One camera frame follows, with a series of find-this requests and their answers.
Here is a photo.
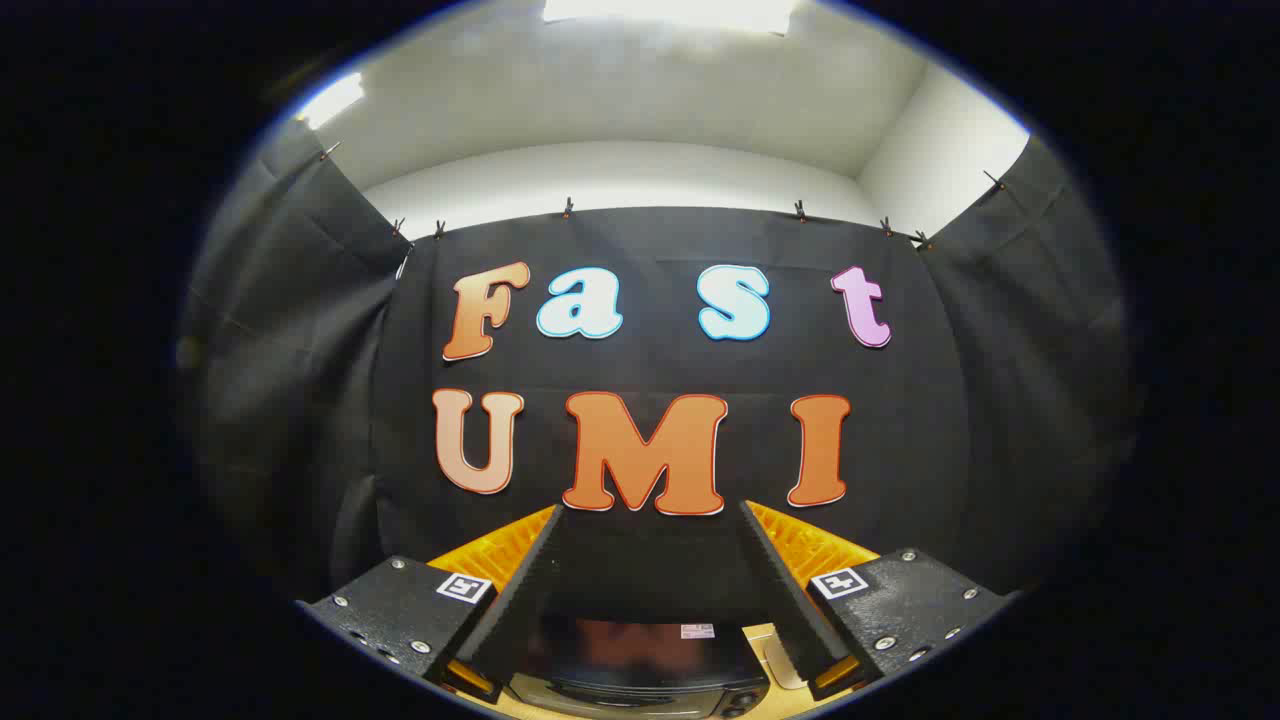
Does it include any black toaster oven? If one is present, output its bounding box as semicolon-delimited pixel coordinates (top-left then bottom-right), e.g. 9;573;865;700
505;615;771;720

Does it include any narrow ceiling light panel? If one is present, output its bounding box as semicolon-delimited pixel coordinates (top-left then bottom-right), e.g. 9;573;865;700
295;72;366;131

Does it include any wide ceiling light panel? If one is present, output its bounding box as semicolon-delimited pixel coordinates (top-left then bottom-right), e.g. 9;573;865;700
543;0;796;33

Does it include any row of small cloth clips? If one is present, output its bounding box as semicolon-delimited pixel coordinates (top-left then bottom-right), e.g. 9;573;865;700
320;140;1006;251

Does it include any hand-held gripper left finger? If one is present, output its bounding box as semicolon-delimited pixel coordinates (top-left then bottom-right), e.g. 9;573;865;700
297;505;566;706

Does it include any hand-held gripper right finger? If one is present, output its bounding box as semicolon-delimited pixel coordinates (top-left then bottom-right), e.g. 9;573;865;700
740;500;1021;701

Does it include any white pop-up toaster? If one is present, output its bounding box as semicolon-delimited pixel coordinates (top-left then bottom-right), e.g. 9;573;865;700
762;628;809;691

